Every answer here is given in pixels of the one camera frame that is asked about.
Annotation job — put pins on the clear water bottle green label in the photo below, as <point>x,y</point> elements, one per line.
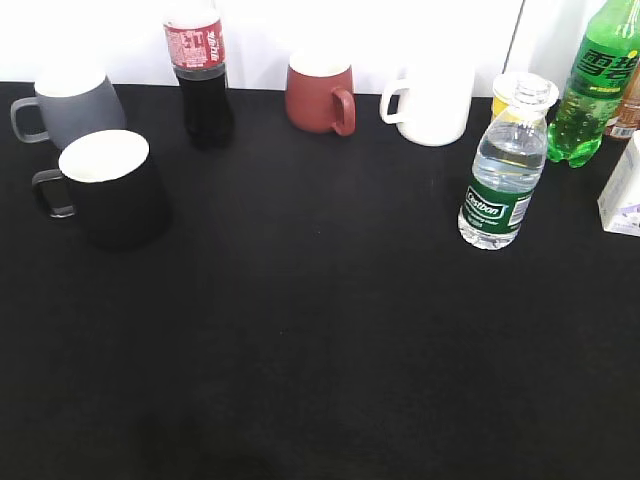
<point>506,169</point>

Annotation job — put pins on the black ceramic mug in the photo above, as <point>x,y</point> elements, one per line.
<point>107,183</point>

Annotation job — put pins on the yellow cup white lid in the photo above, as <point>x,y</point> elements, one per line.
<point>504,87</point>

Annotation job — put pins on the red ceramic mug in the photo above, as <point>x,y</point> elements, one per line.
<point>319,96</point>

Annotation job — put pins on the white ceramic mug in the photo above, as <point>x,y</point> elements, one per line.
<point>429,105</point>

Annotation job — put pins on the cola bottle red label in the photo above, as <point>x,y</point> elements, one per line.
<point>195,41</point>

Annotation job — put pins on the grey ceramic mug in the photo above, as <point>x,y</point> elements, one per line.
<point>73,102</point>

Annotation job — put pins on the white purple milk carton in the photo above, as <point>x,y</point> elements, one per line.
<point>619,201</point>

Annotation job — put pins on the brown tea bottle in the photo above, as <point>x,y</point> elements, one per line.
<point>625,120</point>

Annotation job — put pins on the green soda bottle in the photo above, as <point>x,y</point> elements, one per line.
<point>603,67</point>

